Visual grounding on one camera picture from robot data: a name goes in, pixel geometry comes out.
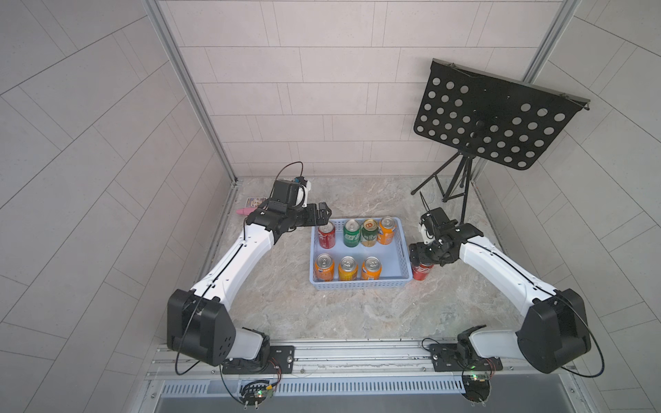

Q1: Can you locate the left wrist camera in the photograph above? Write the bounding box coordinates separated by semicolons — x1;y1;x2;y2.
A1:
270;177;310;207

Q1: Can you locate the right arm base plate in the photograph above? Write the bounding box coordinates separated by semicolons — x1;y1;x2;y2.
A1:
423;342;504;374

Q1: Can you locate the left circuit board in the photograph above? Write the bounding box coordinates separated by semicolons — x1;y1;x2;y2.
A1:
239;380;275;409

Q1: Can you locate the orange fanta can front left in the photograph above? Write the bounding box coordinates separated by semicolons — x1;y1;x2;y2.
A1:
314;253;335;282

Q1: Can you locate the aluminium rail frame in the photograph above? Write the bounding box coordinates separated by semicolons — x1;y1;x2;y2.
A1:
146;339;571;398

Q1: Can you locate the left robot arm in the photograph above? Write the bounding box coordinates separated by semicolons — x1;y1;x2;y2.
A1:
166;200;332;373

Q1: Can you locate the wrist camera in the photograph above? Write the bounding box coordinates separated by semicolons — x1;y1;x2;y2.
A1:
420;208;451;244
270;177;310;207

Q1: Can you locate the red cola can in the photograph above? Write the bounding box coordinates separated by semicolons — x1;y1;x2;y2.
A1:
317;221;336;250
411;263;434;280

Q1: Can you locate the light blue plastic basket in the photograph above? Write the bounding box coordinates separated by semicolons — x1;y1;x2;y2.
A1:
309;217;412;290

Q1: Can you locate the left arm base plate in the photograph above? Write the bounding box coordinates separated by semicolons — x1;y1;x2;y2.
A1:
221;346;295;374

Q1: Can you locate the green sprite can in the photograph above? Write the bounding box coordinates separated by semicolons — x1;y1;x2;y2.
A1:
343;219;361;248

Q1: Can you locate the circuit board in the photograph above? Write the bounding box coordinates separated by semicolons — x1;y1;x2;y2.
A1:
462;374;492;404
239;380;275;409

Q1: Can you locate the black perforated music stand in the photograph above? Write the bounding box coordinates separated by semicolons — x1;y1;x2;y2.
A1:
413;59;590;202

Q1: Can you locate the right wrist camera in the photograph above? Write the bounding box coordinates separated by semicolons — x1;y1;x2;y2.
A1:
420;208;451;244

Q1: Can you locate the small printed card packet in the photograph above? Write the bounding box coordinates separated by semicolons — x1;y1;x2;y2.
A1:
245;197;265;208

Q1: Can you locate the yellow orange schweppes can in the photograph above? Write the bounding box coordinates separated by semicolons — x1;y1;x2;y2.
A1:
338;256;358;282

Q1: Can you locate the red cola can back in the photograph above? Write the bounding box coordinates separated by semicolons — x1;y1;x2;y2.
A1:
317;221;336;250

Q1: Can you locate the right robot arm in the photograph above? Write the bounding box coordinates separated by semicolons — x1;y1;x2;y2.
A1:
410;220;593;373

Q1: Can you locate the dark green gold-top can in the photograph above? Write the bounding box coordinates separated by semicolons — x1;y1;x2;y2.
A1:
361;219;379;248

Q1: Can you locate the orange fanta can back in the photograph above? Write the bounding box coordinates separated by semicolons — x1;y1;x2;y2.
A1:
377;216;397;245

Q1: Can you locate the orange fanta can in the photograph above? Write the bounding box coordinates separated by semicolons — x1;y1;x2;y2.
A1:
377;216;397;245
314;253;335;282
361;256;382;280

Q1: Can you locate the red cola can front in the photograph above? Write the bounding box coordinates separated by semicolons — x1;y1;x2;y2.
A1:
411;263;434;280

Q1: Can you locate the right circuit board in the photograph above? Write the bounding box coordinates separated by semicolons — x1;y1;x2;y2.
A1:
462;374;492;404

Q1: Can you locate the pink cylindrical tube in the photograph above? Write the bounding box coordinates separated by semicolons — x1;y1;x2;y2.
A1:
236;208;256;216

